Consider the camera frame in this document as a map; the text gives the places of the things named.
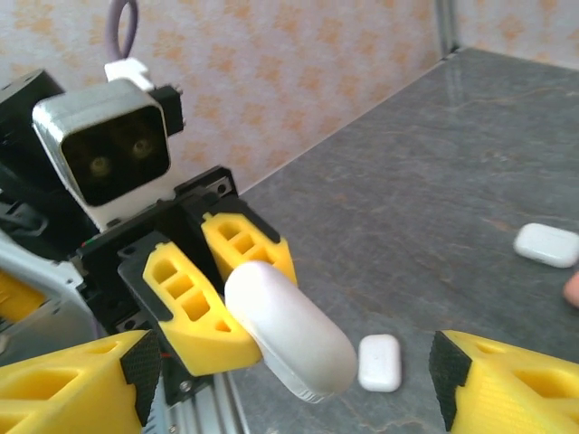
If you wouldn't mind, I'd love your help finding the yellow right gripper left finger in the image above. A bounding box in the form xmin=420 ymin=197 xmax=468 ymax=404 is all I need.
xmin=0 ymin=329 xmax=162 ymax=434

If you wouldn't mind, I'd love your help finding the yellow plastic object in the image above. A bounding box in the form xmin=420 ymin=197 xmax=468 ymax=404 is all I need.
xmin=0 ymin=269 xmax=46 ymax=325

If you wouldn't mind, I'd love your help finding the aluminium mounting rail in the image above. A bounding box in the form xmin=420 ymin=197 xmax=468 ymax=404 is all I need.
xmin=148 ymin=374 xmax=251 ymax=434

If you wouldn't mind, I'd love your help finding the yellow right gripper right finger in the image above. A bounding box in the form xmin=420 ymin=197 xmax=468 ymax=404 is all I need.
xmin=428 ymin=329 xmax=579 ymax=434

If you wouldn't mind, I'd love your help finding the white earbuds charging case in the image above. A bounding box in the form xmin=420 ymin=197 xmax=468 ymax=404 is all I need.
xmin=512 ymin=222 xmax=579 ymax=269
xmin=224 ymin=260 xmax=358 ymax=404
xmin=357 ymin=334 xmax=403 ymax=393

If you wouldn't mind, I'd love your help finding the aluminium frame post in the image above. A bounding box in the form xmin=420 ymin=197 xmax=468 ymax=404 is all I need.
xmin=434 ymin=0 xmax=461 ymax=56

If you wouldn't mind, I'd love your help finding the pink earbuds charging case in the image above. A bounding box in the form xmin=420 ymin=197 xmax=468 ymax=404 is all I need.
xmin=563 ymin=270 xmax=579 ymax=311

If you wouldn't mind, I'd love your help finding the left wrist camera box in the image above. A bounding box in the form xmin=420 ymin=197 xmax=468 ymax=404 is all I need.
xmin=32 ymin=58 xmax=185 ymax=227

